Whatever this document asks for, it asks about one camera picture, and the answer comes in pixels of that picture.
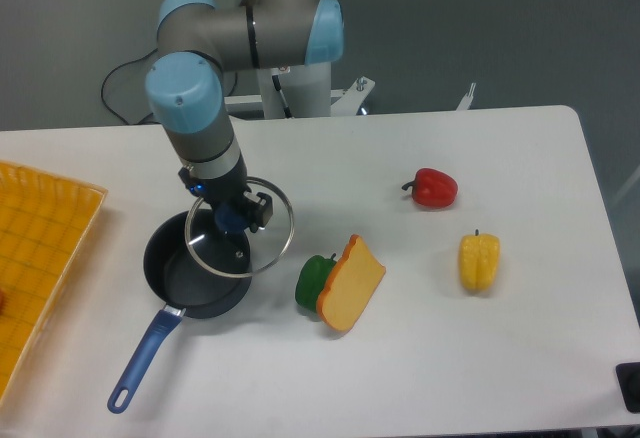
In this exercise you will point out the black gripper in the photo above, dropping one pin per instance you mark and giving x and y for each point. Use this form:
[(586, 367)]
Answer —
[(223, 186)]

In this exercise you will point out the glass lid blue knob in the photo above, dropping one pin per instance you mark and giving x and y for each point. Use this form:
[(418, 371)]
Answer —
[(231, 250)]

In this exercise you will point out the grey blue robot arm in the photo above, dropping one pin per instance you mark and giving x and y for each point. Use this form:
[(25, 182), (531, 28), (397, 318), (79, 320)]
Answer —
[(198, 42)]

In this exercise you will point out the green toy bell pepper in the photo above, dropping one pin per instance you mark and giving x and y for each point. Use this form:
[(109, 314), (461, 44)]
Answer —
[(312, 279)]

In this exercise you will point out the toy bread slice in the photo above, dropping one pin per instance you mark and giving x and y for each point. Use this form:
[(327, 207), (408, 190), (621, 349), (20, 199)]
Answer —
[(350, 285)]

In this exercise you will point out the red toy bell pepper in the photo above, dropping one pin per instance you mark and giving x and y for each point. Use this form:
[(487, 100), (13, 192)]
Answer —
[(432, 188)]

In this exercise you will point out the yellow woven basket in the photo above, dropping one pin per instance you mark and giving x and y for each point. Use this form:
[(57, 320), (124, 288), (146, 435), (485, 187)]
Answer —
[(45, 218)]

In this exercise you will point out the yellow toy bell pepper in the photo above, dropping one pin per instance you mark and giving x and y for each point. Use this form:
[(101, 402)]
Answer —
[(478, 261)]

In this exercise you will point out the black device at edge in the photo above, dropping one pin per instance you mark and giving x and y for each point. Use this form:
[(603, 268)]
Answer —
[(628, 376)]

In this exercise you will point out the dark saucepan blue handle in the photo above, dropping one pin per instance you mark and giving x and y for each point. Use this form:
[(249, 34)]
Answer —
[(188, 291)]

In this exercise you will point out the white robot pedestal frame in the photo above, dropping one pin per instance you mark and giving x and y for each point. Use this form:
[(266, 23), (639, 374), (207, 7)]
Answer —
[(305, 92)]

